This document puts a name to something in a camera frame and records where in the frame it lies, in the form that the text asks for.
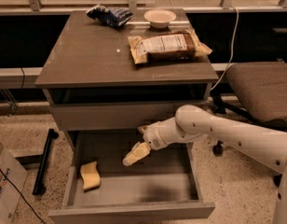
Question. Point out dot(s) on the yellow sponge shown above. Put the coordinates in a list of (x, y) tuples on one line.
[(90, 176)]

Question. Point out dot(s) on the packaged bread loaf bag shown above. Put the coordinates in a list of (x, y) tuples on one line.
[(170, 46)]

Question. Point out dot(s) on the white bowl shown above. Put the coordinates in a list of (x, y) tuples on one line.
[(159, 18)]

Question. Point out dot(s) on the grey office chair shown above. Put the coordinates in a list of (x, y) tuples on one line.
[(261, 88)]

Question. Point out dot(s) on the closed grey top drawer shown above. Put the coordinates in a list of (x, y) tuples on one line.
[(109, 116)]

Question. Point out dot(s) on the grey drawer cabinet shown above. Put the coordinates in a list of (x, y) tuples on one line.
[(91, 64)]

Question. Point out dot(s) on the black metal stand leg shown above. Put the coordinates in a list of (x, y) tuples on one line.
[(42, 160)]

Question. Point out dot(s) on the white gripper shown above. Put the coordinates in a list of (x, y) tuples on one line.
[(152, 137)]

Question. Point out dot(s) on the open grey middle drawer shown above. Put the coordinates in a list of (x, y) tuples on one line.
[(162, 186)]

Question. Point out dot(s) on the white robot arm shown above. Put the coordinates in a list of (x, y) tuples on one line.
[(190, 122)]

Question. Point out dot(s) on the blue chip bag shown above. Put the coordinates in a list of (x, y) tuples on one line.
[(112, 16)]

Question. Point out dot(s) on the white cardboard box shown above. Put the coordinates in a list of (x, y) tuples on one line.
[(11, 173)]

